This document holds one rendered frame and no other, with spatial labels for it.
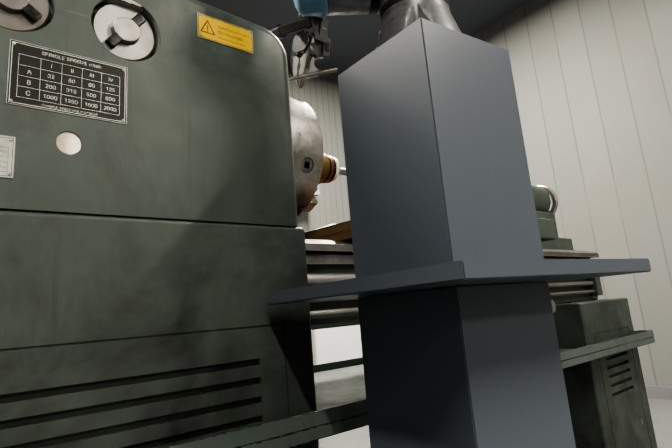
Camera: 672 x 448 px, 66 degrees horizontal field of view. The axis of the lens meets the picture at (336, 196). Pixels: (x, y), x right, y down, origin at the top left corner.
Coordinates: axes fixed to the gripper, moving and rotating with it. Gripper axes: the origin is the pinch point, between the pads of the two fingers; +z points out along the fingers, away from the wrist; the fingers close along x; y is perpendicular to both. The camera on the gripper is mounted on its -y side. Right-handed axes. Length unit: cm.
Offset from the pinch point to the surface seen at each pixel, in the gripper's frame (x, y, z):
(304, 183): -26.8, -15.3, 29.2
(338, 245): -34, -10, 42
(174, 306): -46, -51, 50
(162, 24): -34, -53, 7
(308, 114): -23.9, -13.7, 13.5
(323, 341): 156, 155, 127
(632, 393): -54, 111, 87
